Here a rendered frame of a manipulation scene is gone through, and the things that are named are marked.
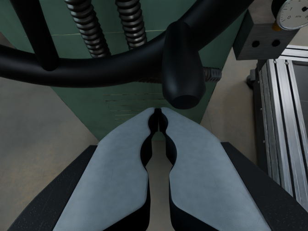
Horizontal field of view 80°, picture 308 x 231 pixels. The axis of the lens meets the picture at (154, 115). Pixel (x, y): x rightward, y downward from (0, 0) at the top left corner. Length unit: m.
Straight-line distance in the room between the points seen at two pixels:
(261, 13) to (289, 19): 0.06
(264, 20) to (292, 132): 0.47
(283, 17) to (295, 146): 0.49
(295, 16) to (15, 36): 0.46
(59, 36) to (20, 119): 0.80
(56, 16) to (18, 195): 0.79
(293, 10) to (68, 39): 0.36
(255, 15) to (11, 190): 1.03
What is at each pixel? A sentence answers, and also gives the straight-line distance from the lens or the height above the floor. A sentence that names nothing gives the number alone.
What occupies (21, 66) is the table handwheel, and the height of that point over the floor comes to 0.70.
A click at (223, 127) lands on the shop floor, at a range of 0.94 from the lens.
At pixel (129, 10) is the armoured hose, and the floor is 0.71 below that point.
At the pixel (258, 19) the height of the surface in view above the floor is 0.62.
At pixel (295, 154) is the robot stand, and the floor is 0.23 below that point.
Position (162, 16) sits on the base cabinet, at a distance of 0.36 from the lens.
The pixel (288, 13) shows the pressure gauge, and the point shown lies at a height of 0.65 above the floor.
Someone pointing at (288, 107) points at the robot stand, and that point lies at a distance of 0.81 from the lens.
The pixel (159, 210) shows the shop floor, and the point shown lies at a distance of 0.82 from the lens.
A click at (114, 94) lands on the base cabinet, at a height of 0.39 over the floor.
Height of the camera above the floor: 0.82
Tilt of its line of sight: 62 degrees down
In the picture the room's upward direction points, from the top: 5 degrees counter-clockwise
